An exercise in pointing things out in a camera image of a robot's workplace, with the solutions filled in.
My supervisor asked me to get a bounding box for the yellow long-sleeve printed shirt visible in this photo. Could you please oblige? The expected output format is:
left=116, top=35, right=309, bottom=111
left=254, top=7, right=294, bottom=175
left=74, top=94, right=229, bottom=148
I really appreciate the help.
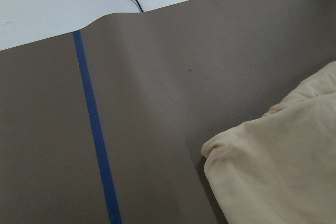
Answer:
left=201, top=62, right=335, bottom=223

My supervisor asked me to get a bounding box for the brown table mat blue grid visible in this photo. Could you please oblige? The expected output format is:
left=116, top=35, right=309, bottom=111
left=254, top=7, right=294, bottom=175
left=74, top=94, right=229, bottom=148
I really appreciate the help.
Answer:
left=1, top=0, right=335, bottom=223

